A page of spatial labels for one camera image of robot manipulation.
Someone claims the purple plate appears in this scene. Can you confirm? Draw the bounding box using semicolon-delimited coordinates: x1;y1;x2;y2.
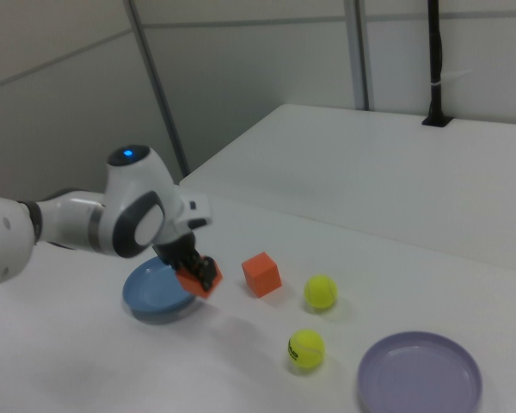
355;330;483;413

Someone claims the printed yellow tennis ball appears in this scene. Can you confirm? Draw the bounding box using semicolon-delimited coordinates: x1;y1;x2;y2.
286;329;327;369

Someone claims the orange foam cube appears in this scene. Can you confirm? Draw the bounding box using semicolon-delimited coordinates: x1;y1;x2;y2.
241;251;283;299
175;256;224;300

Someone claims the plain yellow tennis ball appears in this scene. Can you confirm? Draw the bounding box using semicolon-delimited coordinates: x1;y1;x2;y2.
304;274;339;310

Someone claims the white cable tie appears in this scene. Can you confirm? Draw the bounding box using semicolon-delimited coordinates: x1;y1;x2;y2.
429;70;474;89

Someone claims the black camera pole with base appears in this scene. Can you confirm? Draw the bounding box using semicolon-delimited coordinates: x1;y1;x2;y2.
421;0;452;128

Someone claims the blue plate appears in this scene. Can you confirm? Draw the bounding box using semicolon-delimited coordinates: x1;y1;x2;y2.
121;256;199;326

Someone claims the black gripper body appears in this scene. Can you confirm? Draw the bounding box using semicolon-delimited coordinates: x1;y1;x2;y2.
152;229;198;268

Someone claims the grey partition post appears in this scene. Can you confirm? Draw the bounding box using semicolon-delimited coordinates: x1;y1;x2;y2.
352;0;375;111
126;0;191;184

